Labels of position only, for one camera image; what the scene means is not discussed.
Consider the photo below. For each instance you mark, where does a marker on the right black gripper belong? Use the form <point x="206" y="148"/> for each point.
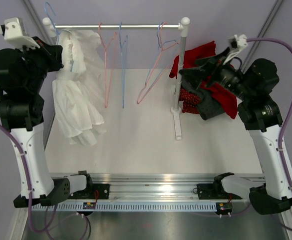
<point x="212" y="65"/>

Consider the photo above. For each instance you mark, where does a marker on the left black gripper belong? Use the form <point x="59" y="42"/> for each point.
<point x="52" y="53"/>

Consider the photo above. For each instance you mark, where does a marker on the red polka dot skirt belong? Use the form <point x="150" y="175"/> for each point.
<point x="189" y="102"/>

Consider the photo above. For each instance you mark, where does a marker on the dark grey dotted skirt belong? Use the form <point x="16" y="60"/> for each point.
<point x="208" y="107"/>

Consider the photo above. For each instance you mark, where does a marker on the plain red skirt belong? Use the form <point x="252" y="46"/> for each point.
<point x="227" y="100"/>

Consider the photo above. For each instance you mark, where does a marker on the white skirt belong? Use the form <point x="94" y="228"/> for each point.
<point x="78" y="90"/>

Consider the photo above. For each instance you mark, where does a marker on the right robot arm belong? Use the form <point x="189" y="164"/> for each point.
<point x="262" y="119"/>

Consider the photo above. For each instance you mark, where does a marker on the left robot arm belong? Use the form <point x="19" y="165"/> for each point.
<point x="22" y="73"/>

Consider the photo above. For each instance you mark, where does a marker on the white clothes rack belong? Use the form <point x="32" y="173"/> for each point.
<point x="182" y="27"/>

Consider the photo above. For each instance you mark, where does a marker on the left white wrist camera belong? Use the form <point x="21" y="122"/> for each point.
<point x="14" y="33"/>

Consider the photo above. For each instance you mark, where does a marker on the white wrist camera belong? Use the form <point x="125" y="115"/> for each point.
<point x="236" y="44"/>
<point x="14" y="33"/>

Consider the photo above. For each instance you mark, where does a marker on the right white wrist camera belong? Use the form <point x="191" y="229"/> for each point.
<point x="236" y="44"/>

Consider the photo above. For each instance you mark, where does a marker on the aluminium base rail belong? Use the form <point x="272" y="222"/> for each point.
<point x="152" y="187"/>

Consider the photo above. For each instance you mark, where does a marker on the white slotted cable duct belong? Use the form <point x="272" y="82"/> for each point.
<point x="134" y="206"/>

